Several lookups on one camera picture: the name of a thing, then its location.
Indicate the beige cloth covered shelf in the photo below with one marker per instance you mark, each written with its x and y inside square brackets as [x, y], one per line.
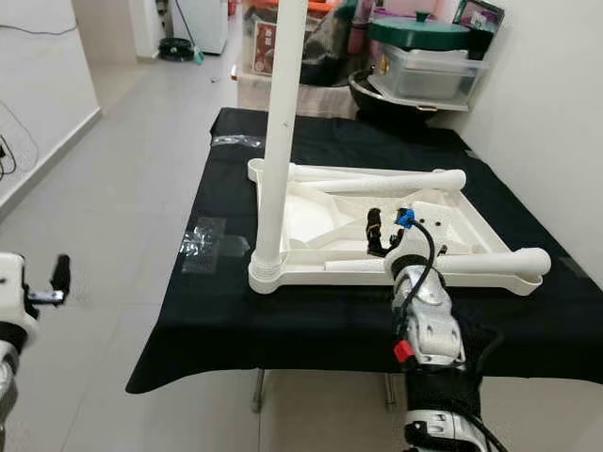
[325, 99]

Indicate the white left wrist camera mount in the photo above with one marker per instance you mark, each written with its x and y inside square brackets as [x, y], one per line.
[17, 287]

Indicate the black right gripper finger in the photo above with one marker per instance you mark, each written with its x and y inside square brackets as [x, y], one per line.
[376, 231]

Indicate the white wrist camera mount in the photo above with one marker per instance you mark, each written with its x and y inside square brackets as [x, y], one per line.
[17, 287]
[410, 259]

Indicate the clear tape strip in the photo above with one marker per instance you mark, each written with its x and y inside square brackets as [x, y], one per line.
[237, 141]

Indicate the clear plastic storage bin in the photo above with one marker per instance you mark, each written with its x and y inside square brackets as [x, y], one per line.
[433, 75]

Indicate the orange bin lid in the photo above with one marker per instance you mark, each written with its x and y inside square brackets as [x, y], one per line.
[254, 8]

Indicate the mop with blue head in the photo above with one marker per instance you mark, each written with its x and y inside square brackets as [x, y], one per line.
[198, 55]

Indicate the clear tape cross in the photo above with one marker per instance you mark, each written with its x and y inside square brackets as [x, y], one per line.
[207, 243]

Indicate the purple printed box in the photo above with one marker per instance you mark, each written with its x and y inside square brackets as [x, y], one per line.
[480, 17]

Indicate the red printed cardboard box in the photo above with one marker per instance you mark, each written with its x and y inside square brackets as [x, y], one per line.
[258, 47]

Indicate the white plastic children table top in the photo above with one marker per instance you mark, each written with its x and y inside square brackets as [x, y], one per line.
[316, 221]

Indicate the white fridge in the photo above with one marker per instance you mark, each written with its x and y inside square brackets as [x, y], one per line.
[207, 26]

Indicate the black plastic bag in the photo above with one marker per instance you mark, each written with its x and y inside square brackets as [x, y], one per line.
[334, 52]

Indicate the black round robot vacuum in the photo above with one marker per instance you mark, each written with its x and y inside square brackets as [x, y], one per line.
[177, 49]

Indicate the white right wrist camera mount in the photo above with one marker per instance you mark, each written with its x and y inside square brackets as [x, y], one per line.
[410, 259]

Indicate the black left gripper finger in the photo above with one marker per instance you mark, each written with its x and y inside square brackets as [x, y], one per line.
[61, 273]

